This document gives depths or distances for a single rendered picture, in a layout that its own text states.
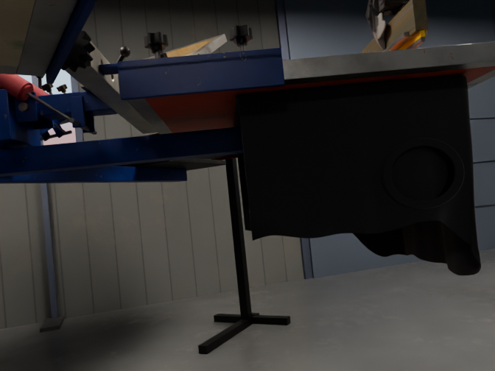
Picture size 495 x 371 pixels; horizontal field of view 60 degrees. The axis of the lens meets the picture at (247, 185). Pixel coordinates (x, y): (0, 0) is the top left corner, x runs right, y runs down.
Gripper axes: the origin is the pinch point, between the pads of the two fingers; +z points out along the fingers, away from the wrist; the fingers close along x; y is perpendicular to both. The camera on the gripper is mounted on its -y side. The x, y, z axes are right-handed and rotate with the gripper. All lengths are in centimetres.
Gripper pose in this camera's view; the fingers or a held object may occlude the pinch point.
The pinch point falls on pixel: (390, 46)
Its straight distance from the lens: 122.1
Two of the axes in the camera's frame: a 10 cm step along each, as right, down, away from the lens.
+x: 9.9, -1.0, 0.5
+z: 1.0, 9.9, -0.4
